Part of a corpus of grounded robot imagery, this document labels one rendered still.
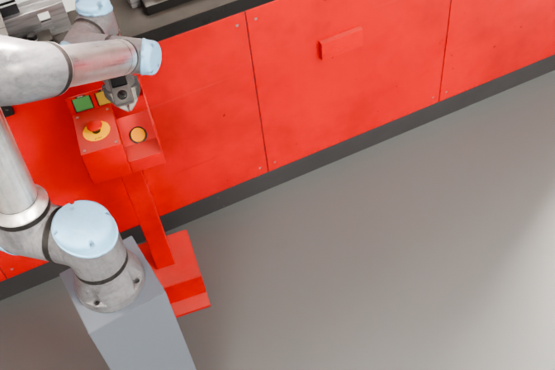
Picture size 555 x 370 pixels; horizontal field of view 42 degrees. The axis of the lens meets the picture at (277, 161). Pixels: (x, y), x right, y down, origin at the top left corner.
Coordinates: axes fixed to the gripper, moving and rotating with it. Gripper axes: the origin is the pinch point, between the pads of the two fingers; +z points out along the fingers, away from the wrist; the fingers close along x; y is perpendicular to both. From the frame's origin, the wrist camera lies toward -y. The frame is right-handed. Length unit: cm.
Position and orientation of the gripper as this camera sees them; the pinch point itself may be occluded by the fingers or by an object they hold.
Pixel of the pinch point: (129, 109)
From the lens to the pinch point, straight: 187.4
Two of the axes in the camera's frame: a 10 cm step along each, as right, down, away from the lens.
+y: -3.3, -7.5, 5.7
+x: -9.4, 3.0, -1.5
